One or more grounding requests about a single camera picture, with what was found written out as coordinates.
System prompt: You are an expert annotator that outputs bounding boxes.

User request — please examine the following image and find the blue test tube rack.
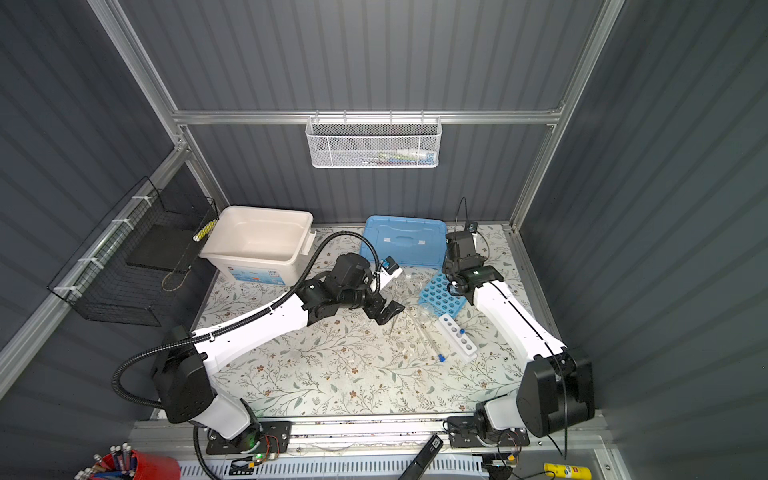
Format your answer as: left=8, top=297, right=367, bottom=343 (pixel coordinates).
left=418, top=273, right=467, bottom=319

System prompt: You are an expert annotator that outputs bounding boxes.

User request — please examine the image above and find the small white tube rack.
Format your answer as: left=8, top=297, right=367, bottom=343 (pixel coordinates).
left=435, top=314, right=478, bottom=363

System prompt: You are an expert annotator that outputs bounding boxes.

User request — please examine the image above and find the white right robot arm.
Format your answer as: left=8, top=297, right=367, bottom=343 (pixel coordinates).
left=442, top=220, right=596, bottom=442

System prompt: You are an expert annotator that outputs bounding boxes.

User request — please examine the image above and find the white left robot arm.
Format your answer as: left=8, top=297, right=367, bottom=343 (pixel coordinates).
left=111, top=253, right=404, bottom=453

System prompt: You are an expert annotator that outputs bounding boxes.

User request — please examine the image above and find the clear glass flask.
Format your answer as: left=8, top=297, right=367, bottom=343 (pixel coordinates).
left=394, top=267, right=434, bottom=304

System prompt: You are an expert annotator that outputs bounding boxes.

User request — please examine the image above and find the blue plastic box lid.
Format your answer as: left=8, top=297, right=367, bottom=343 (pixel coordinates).
left=363, top=215, right=447, bottom=270

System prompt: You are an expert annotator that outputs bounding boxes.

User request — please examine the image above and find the white plastic storage bin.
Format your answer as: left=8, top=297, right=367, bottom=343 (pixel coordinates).
left=199, top=206, right=315, bottom=287

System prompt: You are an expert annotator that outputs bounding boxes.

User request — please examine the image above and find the black flat device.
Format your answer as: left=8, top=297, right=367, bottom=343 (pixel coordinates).
left=399, top=434, right=444, bottom=480

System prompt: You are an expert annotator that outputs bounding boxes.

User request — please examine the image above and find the red cup of pens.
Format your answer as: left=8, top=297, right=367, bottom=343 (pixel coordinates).
left=74, top=443, right=181, bottom=480

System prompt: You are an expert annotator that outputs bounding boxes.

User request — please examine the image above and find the white wire mesh basket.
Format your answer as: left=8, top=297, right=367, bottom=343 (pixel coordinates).
left=305, top=117, right=443, bottom=169

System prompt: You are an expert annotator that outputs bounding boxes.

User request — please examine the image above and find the black wire wall basket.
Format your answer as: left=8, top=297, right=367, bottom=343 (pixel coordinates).
left=48, top=169, right=218, bottom=328

